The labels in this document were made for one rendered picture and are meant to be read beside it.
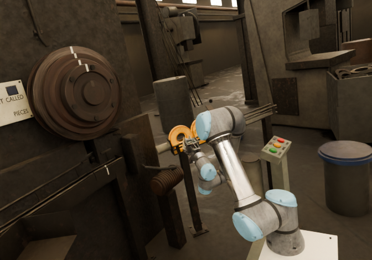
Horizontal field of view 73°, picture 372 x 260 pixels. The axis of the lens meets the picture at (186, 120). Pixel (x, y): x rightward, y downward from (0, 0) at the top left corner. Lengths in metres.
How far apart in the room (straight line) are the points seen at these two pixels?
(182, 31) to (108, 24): 7.44
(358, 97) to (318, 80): 0.74
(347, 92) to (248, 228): 1.96
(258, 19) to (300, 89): 1.07
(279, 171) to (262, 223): 0.61
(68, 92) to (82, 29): 0.50
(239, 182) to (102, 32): 1.18
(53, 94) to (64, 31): 0.43
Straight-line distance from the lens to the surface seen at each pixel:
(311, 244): 1.24
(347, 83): 2.69
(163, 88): 3.99
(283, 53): 3.50
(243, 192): 1.02
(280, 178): 1.60
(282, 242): 1.16
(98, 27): 1.67
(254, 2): 3.70
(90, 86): 1.28
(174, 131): 1.58
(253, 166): 1.58
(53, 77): 1.28
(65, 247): 1.14
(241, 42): 5.27
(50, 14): 1.54
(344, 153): 1.88
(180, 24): 9.11
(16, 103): 1.38
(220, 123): 1.04
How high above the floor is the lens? 1.21
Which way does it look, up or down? 14 degrees down
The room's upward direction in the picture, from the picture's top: 11 degrees counter-clockwise
